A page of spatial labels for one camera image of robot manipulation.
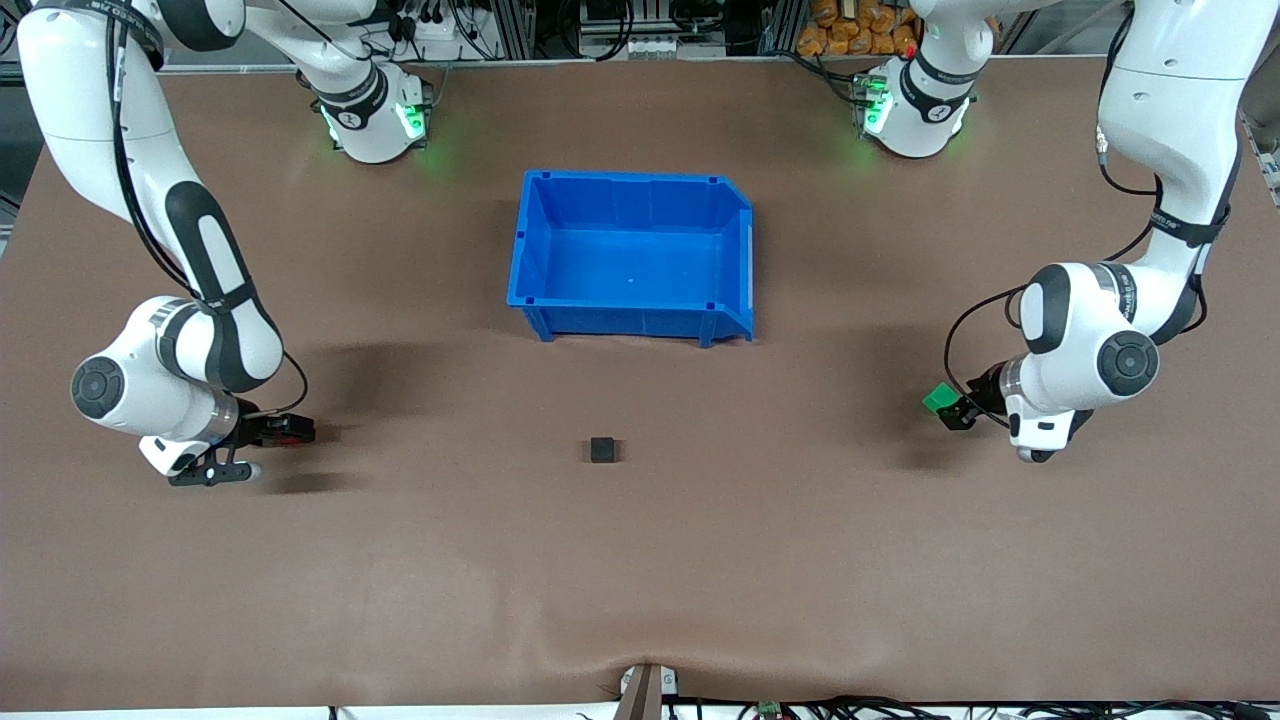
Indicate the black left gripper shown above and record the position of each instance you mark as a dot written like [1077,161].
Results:
[987,393]

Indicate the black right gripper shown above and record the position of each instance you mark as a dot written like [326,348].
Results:
[256,428]

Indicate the red cube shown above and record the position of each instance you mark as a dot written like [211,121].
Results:
[285,430]

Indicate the green cube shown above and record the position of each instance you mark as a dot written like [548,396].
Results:
[938,396]

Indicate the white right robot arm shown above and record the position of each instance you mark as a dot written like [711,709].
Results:
[130,230]

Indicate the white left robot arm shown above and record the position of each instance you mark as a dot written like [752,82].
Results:
[1150,200]

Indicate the black cube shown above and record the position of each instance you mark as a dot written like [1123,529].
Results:
[602,449]

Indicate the brown table mat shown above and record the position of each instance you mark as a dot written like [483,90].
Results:
[640,560]

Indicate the blue plastic storage bin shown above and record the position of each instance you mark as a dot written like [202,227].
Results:
[630,262]

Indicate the green terminal connector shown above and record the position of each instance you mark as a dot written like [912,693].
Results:
[770,710]

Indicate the orange snack bag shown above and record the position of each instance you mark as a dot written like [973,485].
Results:
[858,28]

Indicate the white power strip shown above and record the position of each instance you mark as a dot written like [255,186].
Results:
[440,38]

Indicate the aluminium frame profile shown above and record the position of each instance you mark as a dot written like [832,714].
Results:
[1262,140]

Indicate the metal table edge bracket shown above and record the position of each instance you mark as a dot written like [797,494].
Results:
[648,692]

